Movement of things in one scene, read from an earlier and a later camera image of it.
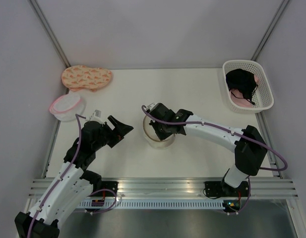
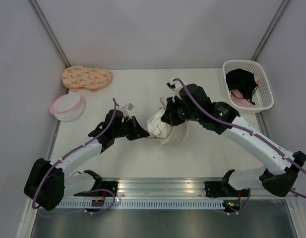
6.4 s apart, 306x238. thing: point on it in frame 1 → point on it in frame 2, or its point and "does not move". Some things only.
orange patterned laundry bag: (76, 77) does not move
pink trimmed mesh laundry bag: (64, 107) does not move
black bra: (242, 80) does not move
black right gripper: (161, 136) → (169, 116)
